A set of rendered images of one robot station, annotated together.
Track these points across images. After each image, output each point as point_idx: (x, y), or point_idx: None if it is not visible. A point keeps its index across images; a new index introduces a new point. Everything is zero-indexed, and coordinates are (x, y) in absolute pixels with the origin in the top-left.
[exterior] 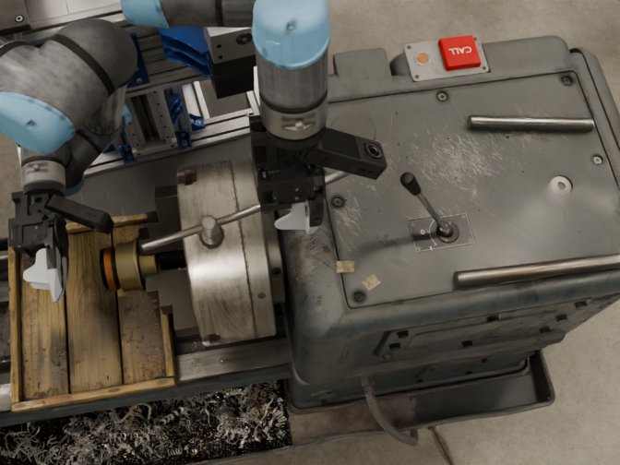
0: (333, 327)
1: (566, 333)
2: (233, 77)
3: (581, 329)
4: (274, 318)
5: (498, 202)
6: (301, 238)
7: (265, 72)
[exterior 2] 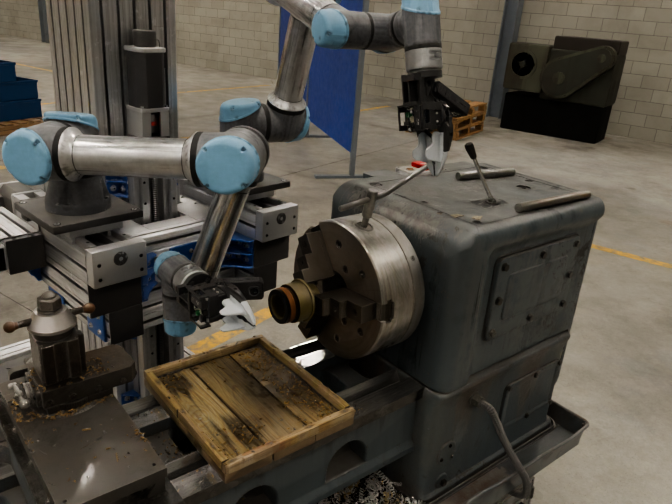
0: (477, 233)
1: (541, 481)
2: (265, 270)
3: (548, 475)
4: (423, 281)
5: (503, 193)
6: (418, 217)
7: (418, 23)
